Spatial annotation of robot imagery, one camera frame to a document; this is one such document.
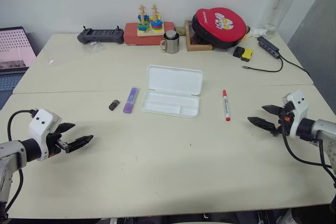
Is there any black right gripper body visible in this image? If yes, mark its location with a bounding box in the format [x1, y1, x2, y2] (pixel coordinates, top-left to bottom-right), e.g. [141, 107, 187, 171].
[277, 102, 295, 137]

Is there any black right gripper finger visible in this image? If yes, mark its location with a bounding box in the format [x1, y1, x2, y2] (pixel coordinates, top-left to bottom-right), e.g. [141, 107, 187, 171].
[247, 116, 280, 137]
[261, 104, 286, 117]

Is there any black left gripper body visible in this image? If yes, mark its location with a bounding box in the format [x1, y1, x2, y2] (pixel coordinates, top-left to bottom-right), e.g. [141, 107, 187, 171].
[45, 132, 70, 158]

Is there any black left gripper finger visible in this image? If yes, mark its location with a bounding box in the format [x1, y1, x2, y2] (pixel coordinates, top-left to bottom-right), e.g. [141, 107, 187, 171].
[65, 134, 95, 154]
[56, 123, 76, 134]

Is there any white open pencil case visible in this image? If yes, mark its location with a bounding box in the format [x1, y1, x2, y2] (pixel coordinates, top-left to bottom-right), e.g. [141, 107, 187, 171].
[141, 64, 205, 120]

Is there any red and black round bag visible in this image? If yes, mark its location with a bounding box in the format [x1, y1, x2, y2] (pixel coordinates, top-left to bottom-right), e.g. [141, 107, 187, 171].
[191, 7, 248, 50]

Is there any red whiteboard marker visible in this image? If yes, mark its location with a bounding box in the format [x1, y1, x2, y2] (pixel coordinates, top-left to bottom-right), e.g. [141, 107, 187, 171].
[222, 89, 232, 122]

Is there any yellow and black eraser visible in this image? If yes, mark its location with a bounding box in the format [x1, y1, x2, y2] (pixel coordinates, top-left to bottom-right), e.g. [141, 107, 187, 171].
[240, 48, 254, 61]

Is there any dark grey USB hub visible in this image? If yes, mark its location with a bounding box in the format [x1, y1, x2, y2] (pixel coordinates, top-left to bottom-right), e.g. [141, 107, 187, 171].
[257, 36, 280, 58]

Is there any purple highlighter pen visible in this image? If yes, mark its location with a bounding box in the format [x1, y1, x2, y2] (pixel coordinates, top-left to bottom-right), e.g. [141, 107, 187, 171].
[122, 87, 140, 115]

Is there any black block eraser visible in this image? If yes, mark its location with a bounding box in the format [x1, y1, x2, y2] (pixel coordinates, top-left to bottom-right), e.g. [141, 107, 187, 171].
[233, 46, 246, 58]

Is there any crumpled white tissue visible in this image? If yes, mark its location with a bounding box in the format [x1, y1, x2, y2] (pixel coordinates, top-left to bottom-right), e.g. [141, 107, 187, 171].
[246, 25, 269, 39]

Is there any clear plastic bag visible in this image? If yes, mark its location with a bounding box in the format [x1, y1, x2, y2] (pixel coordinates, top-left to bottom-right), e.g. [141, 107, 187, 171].
[81, 41, 106, 54]

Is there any open laptop computer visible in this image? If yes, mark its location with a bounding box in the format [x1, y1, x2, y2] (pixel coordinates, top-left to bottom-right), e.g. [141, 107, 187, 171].
[0, 26, 38, 111]

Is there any grey handheld controller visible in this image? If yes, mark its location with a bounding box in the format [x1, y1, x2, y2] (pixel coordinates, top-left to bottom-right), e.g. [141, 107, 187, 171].
[77, 26, 125, 45]

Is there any clear bottle with green lid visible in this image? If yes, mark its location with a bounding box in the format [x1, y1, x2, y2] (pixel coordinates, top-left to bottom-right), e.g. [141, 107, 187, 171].
[263, 0, 306, 35]

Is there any red rectangular box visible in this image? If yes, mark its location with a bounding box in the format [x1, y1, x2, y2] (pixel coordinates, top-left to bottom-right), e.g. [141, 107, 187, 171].
[124, 21, 176, 47]

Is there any stainless steel mug with lid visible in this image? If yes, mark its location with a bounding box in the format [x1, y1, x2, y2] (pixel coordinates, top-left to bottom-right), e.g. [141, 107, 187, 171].
[160, 30, 181, 55]

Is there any wooden colourful stacking toy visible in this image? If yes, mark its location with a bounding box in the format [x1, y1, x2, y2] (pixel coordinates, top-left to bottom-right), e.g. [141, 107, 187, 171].
[136, 4, 165, 37]

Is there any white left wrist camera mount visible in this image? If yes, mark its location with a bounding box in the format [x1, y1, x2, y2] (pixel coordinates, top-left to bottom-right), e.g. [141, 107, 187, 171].
[28, 108, 62, 162]

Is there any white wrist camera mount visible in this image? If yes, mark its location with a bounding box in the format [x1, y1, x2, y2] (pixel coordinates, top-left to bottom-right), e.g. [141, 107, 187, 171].
[28, 108, 62, 162]
[282, 89, 309, 139]

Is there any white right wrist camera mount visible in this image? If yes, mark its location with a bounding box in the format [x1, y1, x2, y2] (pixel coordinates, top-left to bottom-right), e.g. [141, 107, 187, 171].
[282, 89, 309, 139]

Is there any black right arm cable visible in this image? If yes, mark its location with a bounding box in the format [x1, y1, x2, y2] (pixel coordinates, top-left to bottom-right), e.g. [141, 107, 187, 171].
[280, 122, 336, 188]

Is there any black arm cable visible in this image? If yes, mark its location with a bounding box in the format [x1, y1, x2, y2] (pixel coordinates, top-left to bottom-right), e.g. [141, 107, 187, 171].
[280, 122, 336, 188]
[0, 109, 36, 221]

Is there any black hub cable with plug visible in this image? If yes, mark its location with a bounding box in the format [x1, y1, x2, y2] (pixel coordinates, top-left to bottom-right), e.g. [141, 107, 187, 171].
[241, 55, 284, 73]

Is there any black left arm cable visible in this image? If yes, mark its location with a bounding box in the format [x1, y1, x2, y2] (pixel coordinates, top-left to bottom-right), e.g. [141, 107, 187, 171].
[0, 109, 36, 221]

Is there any thin black cable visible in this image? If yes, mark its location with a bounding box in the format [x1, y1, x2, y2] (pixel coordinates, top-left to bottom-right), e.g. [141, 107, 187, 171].
[278, 54, 311, 77]

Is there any wooden frame tray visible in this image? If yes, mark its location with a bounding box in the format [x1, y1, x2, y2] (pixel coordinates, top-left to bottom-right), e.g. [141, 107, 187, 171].
[184, 19, 214, 52]

